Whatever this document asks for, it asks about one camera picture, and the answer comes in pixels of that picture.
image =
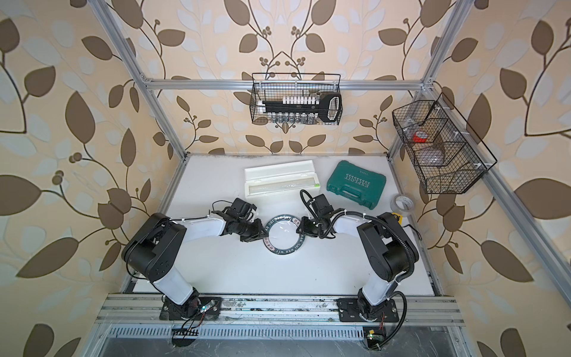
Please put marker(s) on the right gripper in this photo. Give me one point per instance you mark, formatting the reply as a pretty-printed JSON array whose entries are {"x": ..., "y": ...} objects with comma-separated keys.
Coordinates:
[{"x": 304, "y": 227}]

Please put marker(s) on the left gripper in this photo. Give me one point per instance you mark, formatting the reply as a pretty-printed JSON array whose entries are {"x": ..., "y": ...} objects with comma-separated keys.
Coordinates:
[{"x": 259, "y": 224}]

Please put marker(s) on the white plate green rim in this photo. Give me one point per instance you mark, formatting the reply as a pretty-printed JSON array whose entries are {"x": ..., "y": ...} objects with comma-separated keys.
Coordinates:
[{"x": 283, "y": 235}]

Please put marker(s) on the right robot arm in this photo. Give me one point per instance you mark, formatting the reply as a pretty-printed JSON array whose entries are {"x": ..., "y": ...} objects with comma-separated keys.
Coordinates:
[{"x": 389, "y": 250}]

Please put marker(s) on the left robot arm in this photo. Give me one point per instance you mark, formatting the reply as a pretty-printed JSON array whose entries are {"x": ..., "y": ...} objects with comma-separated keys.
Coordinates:
[{"x": 153, "y": 250}]

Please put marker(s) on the green tool case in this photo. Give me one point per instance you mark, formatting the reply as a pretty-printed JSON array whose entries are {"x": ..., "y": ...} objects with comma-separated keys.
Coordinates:
[{"x": 357, "y": 184}]

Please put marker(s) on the yellow tape measure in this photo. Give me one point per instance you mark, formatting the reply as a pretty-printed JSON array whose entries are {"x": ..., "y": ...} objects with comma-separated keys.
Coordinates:
[{"x": 398, "y": 217}]

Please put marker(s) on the clear tape roll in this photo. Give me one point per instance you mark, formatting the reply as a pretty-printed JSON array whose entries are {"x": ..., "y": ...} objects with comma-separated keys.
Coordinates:
[{"x": 402, "y": 205}]

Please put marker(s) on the black socket set holder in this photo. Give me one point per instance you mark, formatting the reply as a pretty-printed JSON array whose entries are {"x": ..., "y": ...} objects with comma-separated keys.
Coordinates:
[{"x": 324, "y": 107}]

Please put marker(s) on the red item in basket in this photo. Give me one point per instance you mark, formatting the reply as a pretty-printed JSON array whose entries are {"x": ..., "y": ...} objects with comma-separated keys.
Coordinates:
[{"x": 420, "y": 137}]

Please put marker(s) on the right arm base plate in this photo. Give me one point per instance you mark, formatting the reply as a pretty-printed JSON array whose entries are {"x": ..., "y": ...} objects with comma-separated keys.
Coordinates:
[{"x": 359, "y": 310}]

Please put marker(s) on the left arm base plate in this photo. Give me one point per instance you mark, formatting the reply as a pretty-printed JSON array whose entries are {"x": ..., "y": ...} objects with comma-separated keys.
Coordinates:
[{"x": 194, "y": 309}]

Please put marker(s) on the rear black wire basket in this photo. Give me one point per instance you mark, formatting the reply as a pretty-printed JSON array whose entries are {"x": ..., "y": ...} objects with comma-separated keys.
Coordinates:
[{"x": 274, "y": 85}]

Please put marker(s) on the black wire basket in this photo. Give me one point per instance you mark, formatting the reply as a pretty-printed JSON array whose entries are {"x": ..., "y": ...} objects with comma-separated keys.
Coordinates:
[
  {"x": 455, "y": 156},
  {"x": 274, "y": 85}
]

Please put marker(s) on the right black wire basket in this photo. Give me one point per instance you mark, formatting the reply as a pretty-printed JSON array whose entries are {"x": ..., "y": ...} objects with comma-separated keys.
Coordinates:
[{"x": 455, "y": 156}]

